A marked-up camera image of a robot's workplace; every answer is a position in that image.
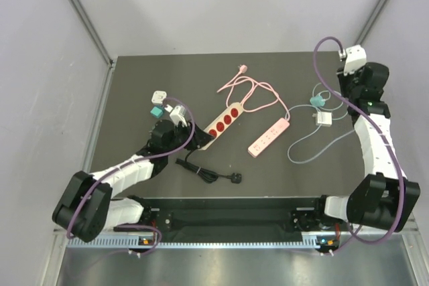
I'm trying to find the pink power cord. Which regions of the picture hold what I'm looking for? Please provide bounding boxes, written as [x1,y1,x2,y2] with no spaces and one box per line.
[217,71,291,120]

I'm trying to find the light blue usb cable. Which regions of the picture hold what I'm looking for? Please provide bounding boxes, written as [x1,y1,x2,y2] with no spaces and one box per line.
[287,104,358,165]

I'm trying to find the aluminium frame rail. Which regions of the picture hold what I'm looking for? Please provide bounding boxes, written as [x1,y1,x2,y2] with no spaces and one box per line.
[52,207,420,243]

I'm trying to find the black power cord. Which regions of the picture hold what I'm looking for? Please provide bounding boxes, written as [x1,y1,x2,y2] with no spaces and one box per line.
[176,148,243,185]

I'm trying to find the beige red power strip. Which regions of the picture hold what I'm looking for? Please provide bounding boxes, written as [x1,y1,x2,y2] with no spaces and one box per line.
[199,102,243,151]

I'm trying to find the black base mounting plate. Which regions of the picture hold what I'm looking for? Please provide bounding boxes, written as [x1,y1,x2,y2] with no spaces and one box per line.
[113,197,353,243]

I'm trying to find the pink round wall plug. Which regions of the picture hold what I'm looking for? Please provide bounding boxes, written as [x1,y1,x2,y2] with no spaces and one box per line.
[238,64,247,74]

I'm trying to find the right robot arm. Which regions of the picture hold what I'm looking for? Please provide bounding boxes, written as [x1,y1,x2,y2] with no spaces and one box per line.
[312,60,420,232]

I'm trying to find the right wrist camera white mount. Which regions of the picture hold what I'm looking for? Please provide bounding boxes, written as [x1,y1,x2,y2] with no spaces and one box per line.
[336,44,367,76]

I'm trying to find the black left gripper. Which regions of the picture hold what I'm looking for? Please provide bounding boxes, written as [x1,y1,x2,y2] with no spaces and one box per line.
[165,119,215,155]

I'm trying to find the white usb charger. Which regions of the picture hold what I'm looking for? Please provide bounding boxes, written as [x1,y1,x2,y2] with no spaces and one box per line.
[313,111,332,127]

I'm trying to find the pink power strip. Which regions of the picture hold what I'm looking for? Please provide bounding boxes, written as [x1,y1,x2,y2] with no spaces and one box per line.
[247,118,290,158]

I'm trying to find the slotted grey cable duct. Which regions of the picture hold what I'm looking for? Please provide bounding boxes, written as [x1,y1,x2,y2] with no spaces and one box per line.
[66,232,338,250]

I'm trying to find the white square plug adapter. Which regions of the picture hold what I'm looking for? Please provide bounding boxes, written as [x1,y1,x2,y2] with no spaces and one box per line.
[151,90,167,106]

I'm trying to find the light teal usb charger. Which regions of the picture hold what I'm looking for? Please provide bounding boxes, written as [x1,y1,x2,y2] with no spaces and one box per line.
[309,95,326,108]

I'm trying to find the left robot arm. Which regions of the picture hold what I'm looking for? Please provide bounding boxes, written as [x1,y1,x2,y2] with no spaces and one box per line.
[52,120,215,242]

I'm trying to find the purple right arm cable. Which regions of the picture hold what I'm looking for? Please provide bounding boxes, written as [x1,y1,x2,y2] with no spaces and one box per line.
[313,36,403,255]

